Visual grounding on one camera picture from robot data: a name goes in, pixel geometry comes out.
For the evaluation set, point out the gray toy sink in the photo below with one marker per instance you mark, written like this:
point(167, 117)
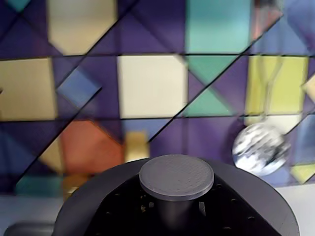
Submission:
point(27, 229)

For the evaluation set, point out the gray round lid with knob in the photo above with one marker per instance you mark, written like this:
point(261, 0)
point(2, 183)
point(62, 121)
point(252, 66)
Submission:
point(176, 177)

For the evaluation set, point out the metal slotted skimmer spoon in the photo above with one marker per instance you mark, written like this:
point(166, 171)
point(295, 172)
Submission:
point(261, 150)

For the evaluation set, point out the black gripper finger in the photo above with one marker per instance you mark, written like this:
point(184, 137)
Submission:
point(229, 216)
point(128, 216)

